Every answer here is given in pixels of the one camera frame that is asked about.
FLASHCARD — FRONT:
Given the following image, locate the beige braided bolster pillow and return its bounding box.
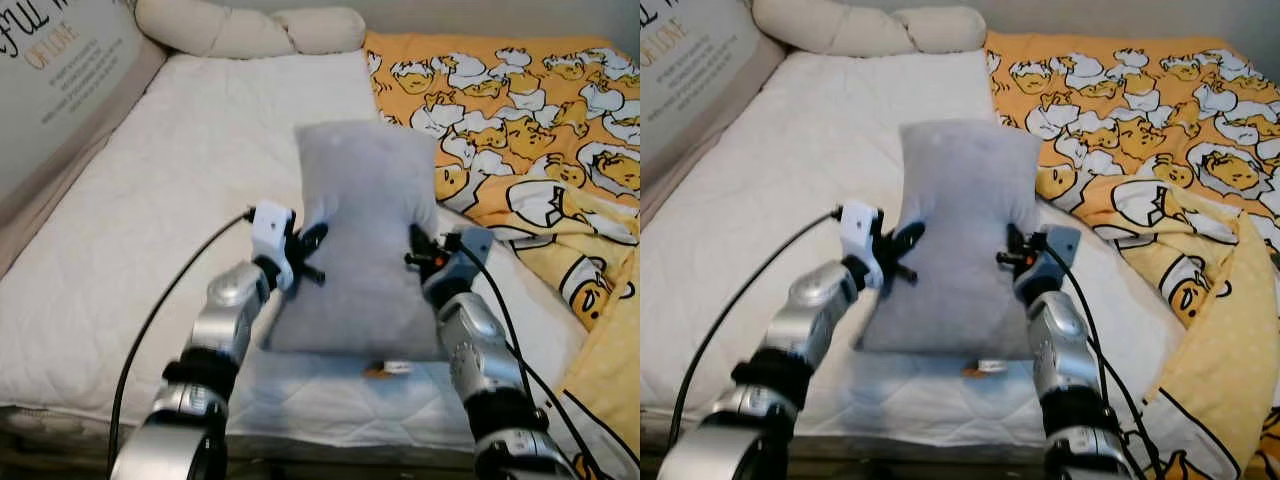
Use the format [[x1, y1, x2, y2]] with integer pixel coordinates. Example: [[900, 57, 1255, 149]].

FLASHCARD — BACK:
[[750, 0, 989, 58], [133, 0, 368, 59]]

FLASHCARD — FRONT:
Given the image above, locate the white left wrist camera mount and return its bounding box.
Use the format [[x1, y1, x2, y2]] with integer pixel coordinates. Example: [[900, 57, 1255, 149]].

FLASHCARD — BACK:
[[250, 200, 299, 293], [838, 200, 886, 293]]

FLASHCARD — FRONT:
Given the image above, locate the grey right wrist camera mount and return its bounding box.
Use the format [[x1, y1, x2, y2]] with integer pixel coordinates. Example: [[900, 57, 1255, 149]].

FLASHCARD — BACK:
[[1040, 225, 1084, 287], [453, 226, 495, 287]]

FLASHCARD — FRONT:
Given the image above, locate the grey pillow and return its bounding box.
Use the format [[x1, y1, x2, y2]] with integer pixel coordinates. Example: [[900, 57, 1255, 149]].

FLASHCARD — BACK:
[[262, 120, 451, 363], [855, 118, 1043, 361]]

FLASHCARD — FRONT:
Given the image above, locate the grey printed bed bumper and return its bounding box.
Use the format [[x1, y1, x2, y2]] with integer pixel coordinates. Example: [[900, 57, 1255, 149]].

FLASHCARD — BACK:
[[640, 0, 789, 226], [0, 0, 169, 276]]

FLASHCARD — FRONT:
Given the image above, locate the yellow cartoon print blanket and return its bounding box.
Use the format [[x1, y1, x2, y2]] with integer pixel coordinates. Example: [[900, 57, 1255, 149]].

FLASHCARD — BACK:
[[985, 30, 1280, 480], [362, 30, 641, 480]]

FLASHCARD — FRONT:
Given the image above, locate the white quilted mattress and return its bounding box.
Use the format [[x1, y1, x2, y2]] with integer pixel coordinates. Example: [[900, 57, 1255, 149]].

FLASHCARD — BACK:
[[640, 50, 1191, 451], [0, 50, 591, 451]]

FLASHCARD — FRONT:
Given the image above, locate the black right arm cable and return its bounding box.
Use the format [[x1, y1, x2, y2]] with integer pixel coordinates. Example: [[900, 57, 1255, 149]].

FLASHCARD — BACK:
[[460, 240, 641, 480], [1045, 240, 1166, 480]]

